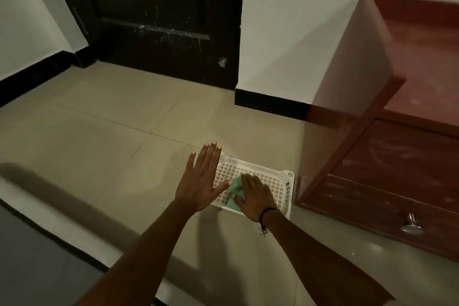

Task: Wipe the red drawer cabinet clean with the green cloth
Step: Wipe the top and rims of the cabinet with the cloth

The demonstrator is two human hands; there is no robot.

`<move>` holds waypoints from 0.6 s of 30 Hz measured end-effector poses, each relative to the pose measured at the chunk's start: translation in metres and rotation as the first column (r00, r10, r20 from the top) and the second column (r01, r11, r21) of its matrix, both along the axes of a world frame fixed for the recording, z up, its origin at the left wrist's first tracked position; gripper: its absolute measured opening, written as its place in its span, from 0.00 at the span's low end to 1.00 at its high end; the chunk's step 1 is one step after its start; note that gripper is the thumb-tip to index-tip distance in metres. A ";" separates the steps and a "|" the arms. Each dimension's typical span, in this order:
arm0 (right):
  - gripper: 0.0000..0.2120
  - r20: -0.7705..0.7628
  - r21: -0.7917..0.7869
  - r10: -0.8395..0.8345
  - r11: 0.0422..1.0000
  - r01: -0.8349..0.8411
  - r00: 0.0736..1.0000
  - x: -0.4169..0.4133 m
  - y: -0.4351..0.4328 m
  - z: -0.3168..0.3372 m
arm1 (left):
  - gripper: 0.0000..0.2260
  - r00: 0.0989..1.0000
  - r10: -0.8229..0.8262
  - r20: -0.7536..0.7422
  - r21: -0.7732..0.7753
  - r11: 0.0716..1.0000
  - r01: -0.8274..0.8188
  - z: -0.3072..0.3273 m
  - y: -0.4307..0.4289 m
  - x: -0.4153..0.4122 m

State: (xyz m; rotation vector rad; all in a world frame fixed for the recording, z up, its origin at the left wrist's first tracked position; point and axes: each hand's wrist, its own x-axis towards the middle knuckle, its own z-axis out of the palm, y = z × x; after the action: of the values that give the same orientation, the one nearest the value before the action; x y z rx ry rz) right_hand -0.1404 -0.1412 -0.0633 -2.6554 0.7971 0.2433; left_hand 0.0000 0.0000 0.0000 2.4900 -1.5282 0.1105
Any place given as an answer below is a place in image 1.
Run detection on person's left hand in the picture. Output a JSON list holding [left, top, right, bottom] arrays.
[[174, 141, 233, 212]]

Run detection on person's right hand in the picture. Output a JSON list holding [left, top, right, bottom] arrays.
[[229, 173, 277, 224]]

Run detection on green cleaning cloth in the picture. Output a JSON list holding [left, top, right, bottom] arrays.
[[226, 177, 246, 209]]

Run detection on red wooden nightstand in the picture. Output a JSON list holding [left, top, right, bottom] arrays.
[[294, 0, 459, 262]]

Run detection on person's left forearm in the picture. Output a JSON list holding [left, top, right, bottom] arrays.
[[75, 201, 202, 306]]

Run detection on person's right forearm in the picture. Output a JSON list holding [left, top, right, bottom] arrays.
[[259, 208, 395, 306]]

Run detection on black wrist band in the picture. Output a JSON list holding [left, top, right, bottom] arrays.
[[257, 207, 277, 238]]

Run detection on white plastic basket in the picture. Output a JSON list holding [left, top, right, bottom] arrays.
[[211, 153, 295, 221]]

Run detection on black baseboard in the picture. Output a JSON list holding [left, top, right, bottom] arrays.
[[235, 87, 313, 122]]

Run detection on silver drawer knob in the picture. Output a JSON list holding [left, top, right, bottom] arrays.
[[401, 213, 424, 235]]

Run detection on black door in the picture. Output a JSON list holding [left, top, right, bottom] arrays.
[[43, 0, 245, 91]]

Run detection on grey white-edged mat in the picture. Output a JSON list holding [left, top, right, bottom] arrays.
[[0, 187, 201, 306]]

